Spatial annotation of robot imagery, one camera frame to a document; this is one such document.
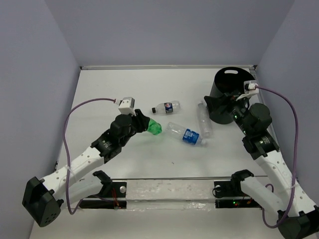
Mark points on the black cap cola bottle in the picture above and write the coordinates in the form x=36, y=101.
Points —
x=166, y=108

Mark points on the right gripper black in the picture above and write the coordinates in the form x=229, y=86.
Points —
x=214, y=103

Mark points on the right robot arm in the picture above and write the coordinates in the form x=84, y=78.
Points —
x=298, y=215

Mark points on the blue label water bottle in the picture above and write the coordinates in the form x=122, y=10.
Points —
x=184, y=134

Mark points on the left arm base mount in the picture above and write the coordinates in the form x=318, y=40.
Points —
x=112, y=197

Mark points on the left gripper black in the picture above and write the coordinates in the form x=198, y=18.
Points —
x=141, y=121

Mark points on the black round bin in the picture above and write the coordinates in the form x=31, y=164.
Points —
x=226, y=80

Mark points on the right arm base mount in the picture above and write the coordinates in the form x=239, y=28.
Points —
x=228, y=198

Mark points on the green plastic bottle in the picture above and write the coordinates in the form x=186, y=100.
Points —
x=154, y=127

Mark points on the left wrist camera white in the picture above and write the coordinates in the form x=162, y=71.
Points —
x=126, y=106

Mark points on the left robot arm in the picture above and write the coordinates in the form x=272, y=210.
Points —
x=43, y=198

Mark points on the clear unlabeled plastic bottle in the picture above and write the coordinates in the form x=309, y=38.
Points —
x=204, y=121

